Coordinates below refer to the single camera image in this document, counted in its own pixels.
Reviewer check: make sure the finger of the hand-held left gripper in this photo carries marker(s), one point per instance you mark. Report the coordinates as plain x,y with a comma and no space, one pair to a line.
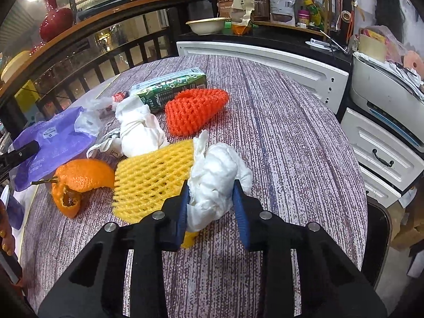
20,154

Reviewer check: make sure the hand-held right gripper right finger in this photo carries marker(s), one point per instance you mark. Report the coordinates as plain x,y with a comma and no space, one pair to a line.
241,212

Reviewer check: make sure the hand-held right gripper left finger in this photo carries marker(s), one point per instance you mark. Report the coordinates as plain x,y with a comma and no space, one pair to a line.
184,205

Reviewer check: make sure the purple plastic bag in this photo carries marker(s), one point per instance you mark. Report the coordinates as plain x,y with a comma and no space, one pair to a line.
56,139

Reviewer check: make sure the yellow foam fruit net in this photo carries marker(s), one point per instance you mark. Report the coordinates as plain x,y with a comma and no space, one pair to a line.
149,179

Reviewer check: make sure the orange peel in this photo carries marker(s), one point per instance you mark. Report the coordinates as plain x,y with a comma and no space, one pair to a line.
82,175

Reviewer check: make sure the white printed plastic wrapper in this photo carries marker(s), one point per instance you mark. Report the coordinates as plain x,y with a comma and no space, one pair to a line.
106,145

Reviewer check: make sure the clear plastic wrapper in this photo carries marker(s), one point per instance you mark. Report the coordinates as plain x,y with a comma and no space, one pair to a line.
99,102

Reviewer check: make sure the orange foam fruit net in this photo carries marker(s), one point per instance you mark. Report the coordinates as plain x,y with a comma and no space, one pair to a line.
192,109

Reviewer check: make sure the green drink carton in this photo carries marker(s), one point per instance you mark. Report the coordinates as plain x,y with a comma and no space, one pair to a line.
165,89

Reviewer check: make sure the dark wooden railing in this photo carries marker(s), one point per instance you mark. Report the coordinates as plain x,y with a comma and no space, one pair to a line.
109,59

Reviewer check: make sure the middle white drawer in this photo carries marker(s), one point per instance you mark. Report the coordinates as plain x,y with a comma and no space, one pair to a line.
377,185

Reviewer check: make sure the red vase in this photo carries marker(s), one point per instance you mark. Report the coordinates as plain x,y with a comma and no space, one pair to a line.
56,20

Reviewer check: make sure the large white drawer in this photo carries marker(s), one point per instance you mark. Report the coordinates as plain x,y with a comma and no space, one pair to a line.
374,142

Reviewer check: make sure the curved white cabinet panel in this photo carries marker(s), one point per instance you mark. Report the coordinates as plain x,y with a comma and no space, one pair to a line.
265,63

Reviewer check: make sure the cream bowl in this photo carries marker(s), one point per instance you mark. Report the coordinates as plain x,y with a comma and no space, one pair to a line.
207,25

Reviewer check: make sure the white printer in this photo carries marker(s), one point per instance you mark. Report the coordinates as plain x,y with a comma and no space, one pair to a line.
381,86

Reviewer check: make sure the white paper bag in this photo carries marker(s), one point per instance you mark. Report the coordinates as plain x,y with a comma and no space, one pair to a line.
241,3

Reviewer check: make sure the brown food packet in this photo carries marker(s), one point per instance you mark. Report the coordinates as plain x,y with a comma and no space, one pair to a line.
281,3

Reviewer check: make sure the wooden shelf rack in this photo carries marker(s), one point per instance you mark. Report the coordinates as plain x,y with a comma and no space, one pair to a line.
326,3

